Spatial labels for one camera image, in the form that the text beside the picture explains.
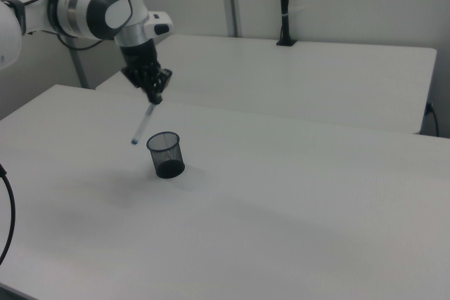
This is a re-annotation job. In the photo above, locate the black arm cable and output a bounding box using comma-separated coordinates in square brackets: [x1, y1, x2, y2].
[56, 31, 105, 51]

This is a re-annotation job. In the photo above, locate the blue and white marker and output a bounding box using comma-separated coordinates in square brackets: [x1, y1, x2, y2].
[130, 102, 156, 146]

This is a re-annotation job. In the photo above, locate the thick black cable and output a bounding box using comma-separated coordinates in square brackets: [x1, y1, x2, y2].
[0, 162, 17, 266]

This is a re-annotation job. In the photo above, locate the white table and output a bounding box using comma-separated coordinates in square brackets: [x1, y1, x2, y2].
[95, 34, 438, 135]

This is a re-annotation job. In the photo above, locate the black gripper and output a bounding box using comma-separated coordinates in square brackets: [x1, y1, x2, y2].
[120, 40, 173, 104]

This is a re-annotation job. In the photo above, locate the black mesh pen cup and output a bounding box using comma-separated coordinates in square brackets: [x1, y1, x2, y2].
[146, 131, 186, 179]

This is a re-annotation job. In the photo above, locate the black power cable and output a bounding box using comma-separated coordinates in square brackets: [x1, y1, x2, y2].
[426, 102, 440, 136]

